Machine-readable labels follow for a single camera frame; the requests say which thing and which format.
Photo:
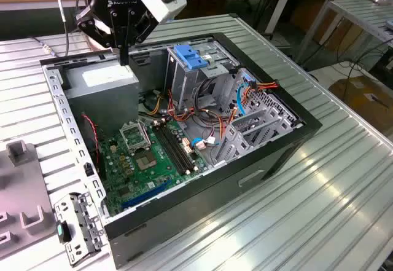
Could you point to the CPU socket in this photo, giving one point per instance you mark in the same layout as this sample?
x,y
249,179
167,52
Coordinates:
x,y
145,161

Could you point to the green motherboard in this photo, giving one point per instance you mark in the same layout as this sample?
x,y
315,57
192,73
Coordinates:
x,y
153,175

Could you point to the grey metal slot retainer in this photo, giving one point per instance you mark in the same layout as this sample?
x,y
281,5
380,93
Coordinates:
x,y
89,222

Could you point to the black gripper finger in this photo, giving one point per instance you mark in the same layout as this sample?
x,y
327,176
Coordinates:
x,y
144,28
84,22

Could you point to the black case fan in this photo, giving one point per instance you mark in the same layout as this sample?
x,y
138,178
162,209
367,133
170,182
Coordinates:
x,y
89,148

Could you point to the blue plastic drive latch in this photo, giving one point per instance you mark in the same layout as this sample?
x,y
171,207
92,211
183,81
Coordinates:
x,y
190,57

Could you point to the RAM slot black latches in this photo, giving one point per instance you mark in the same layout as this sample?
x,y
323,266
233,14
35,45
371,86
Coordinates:
x,y
176,148
167,148

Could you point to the grey parts rack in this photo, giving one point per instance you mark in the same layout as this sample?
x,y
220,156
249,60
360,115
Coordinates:
x,y
21,185

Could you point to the black teal latch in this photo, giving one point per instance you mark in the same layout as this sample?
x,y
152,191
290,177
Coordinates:
x,y
63,232

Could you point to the RAM slot white latches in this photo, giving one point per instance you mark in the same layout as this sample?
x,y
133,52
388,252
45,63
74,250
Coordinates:
x,y
171,148
180,148

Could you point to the long blue expansion slot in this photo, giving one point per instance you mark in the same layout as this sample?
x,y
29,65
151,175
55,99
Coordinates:
x,y
144,196

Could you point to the metal slat side table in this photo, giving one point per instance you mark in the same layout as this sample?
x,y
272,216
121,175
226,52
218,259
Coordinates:
x,y
362,13

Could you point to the small black clip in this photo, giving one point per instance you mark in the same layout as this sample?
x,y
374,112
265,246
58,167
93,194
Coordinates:
x,y
88,169

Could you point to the grey power supply unit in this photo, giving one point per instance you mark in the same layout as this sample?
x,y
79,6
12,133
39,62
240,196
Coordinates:
x,y
101,105

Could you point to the grey optical drive cage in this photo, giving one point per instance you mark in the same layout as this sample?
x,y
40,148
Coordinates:
x,y
184,83

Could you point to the grey metal disk bay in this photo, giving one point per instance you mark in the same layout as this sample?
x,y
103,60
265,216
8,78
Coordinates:
x,y
284,123

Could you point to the large cardboard box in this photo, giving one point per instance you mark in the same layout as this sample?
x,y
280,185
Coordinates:
x,y
362,99

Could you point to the black open PC case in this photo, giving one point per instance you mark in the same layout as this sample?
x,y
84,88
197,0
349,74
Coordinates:
x,y
199,209

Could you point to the small blue box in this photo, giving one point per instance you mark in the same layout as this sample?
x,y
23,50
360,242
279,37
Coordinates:
x,y
390,24

